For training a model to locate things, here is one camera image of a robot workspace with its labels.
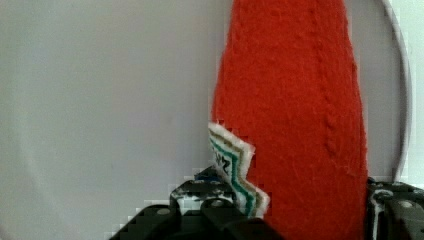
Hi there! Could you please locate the red felt ketchup bottle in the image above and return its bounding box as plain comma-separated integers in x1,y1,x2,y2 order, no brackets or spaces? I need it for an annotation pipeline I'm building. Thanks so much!
209,0,368,240

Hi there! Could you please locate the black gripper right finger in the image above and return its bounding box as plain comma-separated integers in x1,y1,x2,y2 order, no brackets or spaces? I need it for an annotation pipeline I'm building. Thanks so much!
365,177,424,240

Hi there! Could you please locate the grey round plate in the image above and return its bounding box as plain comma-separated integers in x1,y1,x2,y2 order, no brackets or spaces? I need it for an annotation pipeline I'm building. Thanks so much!
1,0,411,240

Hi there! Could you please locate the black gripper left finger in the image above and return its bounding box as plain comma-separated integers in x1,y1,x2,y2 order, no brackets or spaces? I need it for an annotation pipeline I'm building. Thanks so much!
109,167,284,240

